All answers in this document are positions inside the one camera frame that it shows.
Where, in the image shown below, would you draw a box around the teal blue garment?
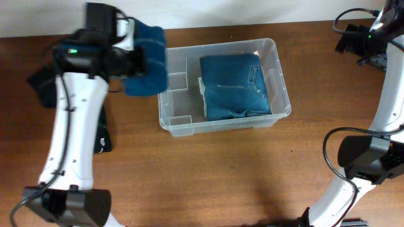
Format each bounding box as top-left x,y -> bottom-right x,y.
123,19 -> 168,96

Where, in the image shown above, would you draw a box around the small black garment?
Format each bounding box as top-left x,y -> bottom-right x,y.
27,66 -> 57,108

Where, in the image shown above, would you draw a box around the large black garment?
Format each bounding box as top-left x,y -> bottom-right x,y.
93,106 -> 112,154

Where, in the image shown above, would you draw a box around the blue jeans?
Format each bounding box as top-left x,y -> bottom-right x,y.
200,54 -> 272,121

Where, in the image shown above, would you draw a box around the light grey jeans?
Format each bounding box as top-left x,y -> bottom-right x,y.
198,77 -> 208,119

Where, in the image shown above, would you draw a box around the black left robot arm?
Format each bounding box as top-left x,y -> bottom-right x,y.
20,3 -> 146,226

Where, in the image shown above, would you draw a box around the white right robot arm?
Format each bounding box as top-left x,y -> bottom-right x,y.
297,0 -> 403,226

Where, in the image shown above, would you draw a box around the clear plastic storage bin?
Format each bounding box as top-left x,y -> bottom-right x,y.
158,38 -> 292,137

